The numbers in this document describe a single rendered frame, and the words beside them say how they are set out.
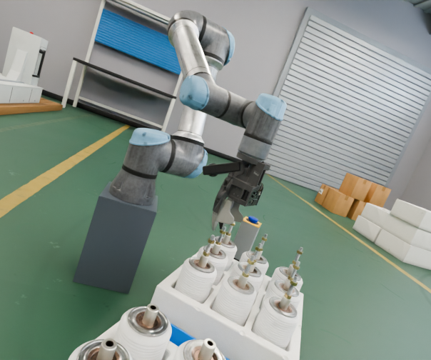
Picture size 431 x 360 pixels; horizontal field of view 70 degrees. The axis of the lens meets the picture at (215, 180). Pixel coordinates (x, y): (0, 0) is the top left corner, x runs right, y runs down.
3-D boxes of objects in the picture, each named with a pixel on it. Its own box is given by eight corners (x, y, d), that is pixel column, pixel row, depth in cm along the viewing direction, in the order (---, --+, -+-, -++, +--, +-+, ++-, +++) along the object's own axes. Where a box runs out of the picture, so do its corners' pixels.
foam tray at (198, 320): (135, 342, 83) (156, 285, 80) (190, 285, 120) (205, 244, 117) (269, 426, 74) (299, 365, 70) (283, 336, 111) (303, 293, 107)
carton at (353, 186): (363, 201, 441) (372, 182, 436) (350, 196, 435) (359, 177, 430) (350, 195, 470) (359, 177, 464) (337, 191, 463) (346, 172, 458)
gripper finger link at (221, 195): (214, 213, 76) (229, 181, 76) (209, 210, 77) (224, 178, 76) (222, 214, 80) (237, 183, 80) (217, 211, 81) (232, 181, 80)
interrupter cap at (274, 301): (292, 303, 82) (293, 301, 82) (300, 322, 75) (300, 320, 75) (266, 295, 82) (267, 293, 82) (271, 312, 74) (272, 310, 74)
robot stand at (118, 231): (72, 281, 97) (98, 196, 92) (85, 254, 115) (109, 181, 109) (128, 294, 102) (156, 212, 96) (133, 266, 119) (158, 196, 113)
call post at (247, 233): (213, 289, 124) (241, 220, 119) (218, 282, 131) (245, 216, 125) (229, 297, 122) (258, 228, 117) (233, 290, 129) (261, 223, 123)
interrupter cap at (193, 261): (190, 271, 80) (191, 268, 80) (186, 256, 87) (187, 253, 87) (216, 276, 82) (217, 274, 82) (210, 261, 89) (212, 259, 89)
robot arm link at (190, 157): (152, 170, 108) (189, 19, 108) (188, 178, 117) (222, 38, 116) (166, 174, 98) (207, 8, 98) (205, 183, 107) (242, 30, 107)
